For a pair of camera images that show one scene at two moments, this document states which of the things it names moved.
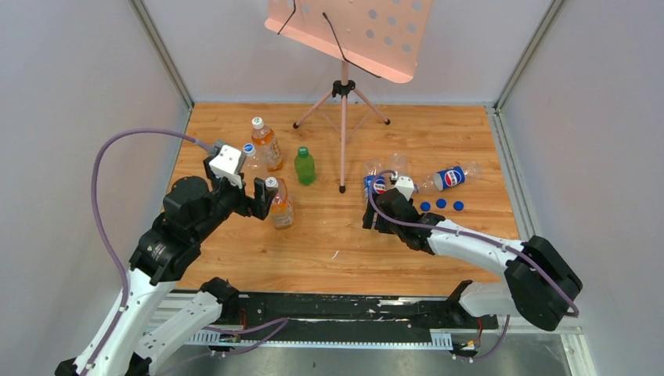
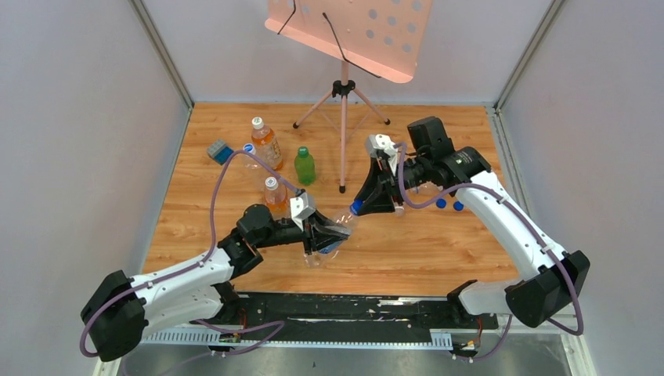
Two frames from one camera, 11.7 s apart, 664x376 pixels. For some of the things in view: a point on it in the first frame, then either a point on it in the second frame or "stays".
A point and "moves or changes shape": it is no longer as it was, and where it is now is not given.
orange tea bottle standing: x=264 y=137 stays
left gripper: x=249 y=198 to x=309 y=234
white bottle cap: x=271 y=182 stays
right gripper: x=368 y=218 to x=376 y=189
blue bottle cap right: x=458 y=205 stays
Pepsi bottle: x=374 y=181 moves or changes shape
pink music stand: x=383 y=37 stays
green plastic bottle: x=304 y=166 stays
